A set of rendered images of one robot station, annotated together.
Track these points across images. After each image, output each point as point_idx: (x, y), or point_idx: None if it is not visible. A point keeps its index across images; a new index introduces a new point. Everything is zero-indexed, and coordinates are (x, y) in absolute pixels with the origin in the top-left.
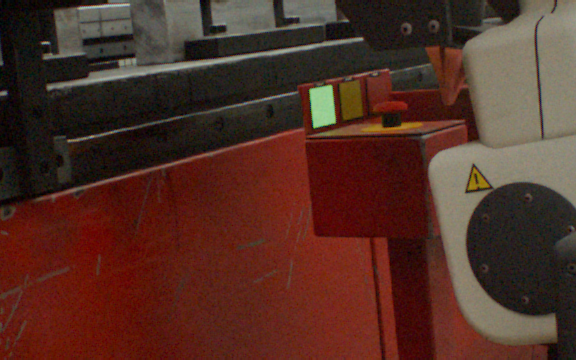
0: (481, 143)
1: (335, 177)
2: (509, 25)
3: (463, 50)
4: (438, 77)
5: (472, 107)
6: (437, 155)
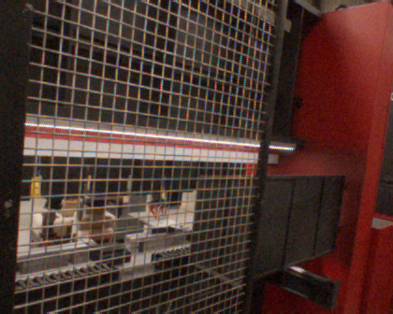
0: (109, 227)
1: None
2: (108, 213)
3: (110, 217)
4: (51, 245)
5: (109, 223)
6: (112, 230)
